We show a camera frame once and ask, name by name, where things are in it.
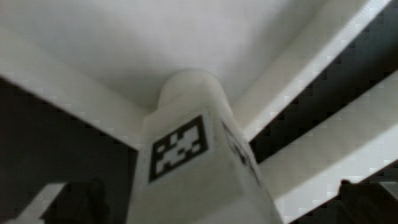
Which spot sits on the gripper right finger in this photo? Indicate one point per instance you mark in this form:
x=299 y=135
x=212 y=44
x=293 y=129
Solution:
x=364 y=205

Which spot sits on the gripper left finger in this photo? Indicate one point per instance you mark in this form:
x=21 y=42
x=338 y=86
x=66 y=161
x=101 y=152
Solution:
x=68 y=204

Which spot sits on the white table leg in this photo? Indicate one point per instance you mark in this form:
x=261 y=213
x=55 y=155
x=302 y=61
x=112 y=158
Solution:
x=197 y=185

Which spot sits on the white square table top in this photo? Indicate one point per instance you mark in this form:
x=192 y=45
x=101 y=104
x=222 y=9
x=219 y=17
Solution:
x=91 y=51

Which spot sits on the white U-shaped obstacle fence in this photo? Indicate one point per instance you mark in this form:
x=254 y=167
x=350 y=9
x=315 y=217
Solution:
x=340 y=153

